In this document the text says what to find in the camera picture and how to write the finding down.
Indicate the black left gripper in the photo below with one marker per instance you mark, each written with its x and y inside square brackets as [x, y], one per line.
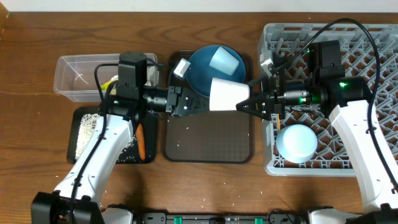
[174, 106]

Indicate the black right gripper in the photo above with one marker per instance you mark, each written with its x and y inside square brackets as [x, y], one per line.
[272, 98]

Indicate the dark blue plate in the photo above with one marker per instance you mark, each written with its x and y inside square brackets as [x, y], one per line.
[201, 74]

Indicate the pink cup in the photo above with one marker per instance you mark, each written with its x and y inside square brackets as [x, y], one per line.
[225, 94]

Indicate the light blue cup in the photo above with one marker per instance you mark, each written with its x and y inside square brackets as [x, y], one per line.
[224, 62]

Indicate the light blue bowl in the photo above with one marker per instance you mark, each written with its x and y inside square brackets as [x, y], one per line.
[296, 143]

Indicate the yellow foil snack wrapper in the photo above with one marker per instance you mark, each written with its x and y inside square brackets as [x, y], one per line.
[105, 86]

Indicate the wooden chopstick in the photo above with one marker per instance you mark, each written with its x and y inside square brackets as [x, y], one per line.
[278, 123]

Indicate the white napkin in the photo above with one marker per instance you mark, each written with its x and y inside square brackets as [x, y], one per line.
[150, 76]

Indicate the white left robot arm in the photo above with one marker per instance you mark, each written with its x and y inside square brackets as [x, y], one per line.
[124, 105]

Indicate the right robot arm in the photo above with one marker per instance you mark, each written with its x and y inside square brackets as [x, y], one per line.
[349, 105]

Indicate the brown serving tray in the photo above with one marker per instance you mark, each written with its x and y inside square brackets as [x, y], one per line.
[212, 136]

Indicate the orange carrot piece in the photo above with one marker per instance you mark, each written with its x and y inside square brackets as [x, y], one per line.
[141, 142]

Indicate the black tray bin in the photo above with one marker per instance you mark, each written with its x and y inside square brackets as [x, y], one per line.
[150, 136]

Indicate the spilled rice grains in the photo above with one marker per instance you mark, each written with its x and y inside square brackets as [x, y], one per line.
[86, 129]

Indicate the clear plastic bin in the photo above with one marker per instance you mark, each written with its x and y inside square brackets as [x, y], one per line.
[74, 76]

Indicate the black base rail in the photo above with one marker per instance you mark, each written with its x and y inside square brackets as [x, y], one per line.
[217, 219]

